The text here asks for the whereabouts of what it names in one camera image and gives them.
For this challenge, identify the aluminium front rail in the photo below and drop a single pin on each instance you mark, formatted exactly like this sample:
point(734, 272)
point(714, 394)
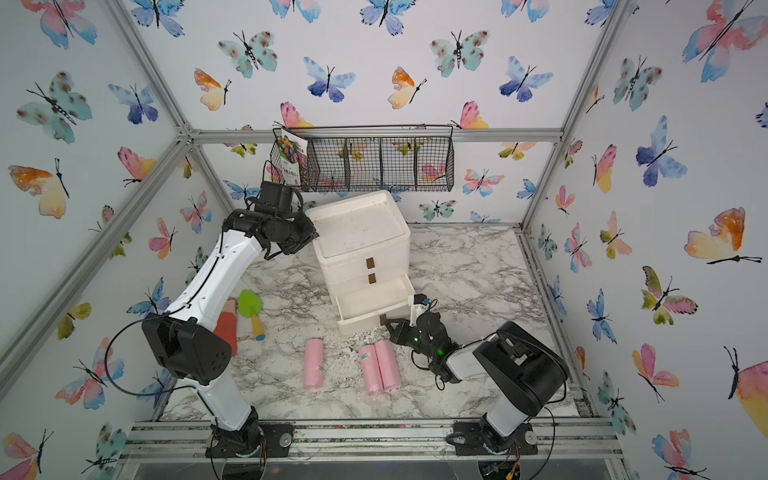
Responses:
point(373, 440)

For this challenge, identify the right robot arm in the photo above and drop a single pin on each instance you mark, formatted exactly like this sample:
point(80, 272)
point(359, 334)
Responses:
point(527, 373)

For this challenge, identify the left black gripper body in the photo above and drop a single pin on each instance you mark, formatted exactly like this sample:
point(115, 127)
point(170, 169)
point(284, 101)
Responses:
point(297, 235)

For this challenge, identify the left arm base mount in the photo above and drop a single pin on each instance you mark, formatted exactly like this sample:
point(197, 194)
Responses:
point(252, 441)

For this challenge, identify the green toy shovel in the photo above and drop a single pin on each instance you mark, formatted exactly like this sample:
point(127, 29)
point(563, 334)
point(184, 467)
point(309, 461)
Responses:
point(250, 305)

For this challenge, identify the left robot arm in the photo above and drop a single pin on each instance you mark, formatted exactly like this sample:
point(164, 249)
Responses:
point(182, 337)

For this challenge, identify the white three-drawer foam cabinet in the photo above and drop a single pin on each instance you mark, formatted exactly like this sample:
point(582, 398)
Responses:
point(356, 223)

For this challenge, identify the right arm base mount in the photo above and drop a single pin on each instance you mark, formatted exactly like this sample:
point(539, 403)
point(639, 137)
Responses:
point(476, 438)

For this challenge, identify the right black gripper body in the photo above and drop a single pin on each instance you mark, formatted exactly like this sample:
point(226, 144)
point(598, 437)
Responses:
point(430, 354)

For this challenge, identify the flower seed packet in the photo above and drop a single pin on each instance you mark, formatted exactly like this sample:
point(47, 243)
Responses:
point(292, 153)

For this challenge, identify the black wire wall basket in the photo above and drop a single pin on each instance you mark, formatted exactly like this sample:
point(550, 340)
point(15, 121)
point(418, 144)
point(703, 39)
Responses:
point(397, 158)

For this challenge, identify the red rubber glove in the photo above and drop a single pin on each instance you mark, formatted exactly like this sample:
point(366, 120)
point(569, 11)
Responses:
point(226, 327)

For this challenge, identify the pink bag roll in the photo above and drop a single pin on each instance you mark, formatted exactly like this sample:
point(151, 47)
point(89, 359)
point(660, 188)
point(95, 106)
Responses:
point(388, 367)
point(313, 377)
point(370, 370)

